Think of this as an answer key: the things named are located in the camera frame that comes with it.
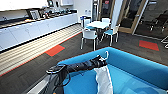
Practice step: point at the dark lounge chairs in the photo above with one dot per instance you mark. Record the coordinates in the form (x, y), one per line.
(156, 23)

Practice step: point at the white kitchen counter cabinets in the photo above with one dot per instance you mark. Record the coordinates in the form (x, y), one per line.
(33, 31)

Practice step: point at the blue sofa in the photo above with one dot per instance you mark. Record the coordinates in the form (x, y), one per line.
(140, 70)

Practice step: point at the white chair teal seat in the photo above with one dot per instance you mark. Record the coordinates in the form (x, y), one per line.
(111, 32)

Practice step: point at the dark coffee machine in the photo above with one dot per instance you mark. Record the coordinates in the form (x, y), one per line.
(50, 2)

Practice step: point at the framed countertop appliance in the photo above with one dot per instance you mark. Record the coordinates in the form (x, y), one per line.
(34, 14)

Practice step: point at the white garment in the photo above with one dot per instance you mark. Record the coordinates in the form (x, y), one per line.
(104, 80)

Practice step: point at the small white wall cabinets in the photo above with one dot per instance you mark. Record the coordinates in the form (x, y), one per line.
(66, 2)

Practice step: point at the long white wall cabinets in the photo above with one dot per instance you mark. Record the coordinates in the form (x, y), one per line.
(20, 4)

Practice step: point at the wide wooden framed glass door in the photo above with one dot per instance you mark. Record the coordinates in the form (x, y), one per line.
(133, 15)

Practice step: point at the white metal frame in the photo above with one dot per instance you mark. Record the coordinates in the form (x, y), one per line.
(165, 38)

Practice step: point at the white round table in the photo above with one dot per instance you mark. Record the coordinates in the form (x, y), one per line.
(98, 24)

